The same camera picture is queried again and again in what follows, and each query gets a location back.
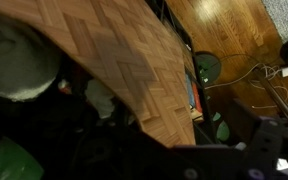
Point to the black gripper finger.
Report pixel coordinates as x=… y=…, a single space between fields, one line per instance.
x=265 y=157

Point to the woven basket drawer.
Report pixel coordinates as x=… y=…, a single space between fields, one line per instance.
x=124 y=45

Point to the green pothos plant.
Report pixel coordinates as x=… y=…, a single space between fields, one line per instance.
x=208 y=68

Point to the dark wooden bookshelf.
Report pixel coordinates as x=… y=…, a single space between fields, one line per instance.
x=165 y=15

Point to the white sock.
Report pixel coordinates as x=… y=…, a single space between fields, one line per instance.
x=100 y=98

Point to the grey knit sock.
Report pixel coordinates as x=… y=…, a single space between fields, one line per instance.
x=29 y=62

